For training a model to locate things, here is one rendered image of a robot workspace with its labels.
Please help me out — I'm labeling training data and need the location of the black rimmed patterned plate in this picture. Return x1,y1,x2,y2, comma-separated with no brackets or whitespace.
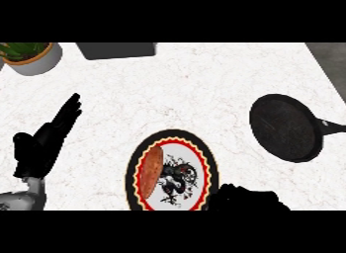
124,128,220,211

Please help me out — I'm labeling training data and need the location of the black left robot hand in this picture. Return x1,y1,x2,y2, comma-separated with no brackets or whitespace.
11,92,84,180

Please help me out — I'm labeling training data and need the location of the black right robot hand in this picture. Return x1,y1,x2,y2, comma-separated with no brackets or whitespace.
206,183,291,211

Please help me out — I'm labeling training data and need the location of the black frying pan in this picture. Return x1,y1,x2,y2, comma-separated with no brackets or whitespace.
248,93,346,164

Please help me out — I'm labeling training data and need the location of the dark grey box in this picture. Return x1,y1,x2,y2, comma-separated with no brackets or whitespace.
75,42,158,61

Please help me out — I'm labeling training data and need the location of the potted green plant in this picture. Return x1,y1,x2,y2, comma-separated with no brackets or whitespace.
0,42,63,77

